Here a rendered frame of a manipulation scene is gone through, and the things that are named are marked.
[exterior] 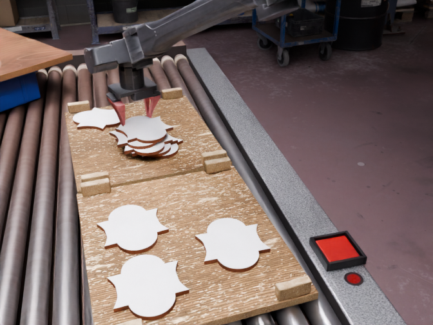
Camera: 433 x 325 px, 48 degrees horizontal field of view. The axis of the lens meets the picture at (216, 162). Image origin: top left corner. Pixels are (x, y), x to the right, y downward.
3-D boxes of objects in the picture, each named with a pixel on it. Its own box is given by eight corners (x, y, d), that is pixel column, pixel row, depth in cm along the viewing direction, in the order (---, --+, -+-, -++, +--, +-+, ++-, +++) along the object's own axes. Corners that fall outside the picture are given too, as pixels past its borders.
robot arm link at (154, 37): (307, 6, 80) (290, -61, 79) (287, 8, 76) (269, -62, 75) (149, 70, 110) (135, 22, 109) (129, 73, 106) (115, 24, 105)
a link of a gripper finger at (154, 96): (125, 118, 124) (121, 84, 119) (151, 111, 127) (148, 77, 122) (136, 129, 119) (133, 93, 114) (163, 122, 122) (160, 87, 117)
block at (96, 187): (110, 187, 104) (109, 177, 103) (111, 192, 103) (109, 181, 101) (81, 193, 103) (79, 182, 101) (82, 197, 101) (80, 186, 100)
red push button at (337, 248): (344, 240, 92) (345, 235, 91) (359, 262, 87) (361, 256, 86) (314, 246, 91) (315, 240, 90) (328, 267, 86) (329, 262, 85)
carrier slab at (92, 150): (185, 99, 147) (185, 94, 146) (232, 167, 114) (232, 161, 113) (65, 117, 137) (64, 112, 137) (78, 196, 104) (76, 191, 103)
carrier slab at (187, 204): (233, 171, 112) (233, 164, 111) (318, 299, 79) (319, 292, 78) (77, 200, 103) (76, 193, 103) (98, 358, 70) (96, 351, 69)
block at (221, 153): (225, 158, 114) (225, 148, 113) (227, 162, 112) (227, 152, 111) (200, 163, 112) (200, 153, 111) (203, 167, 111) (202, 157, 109)
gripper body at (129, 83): (107, 92, 118) (104, 62, 114) (146, 83, 122) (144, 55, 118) (118, 102, 113) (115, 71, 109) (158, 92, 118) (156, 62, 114)
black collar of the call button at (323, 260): (346, 236, 93) (346, 229, 92) (366, 264, 86) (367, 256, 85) (308, 244, 91) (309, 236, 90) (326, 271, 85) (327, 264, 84)
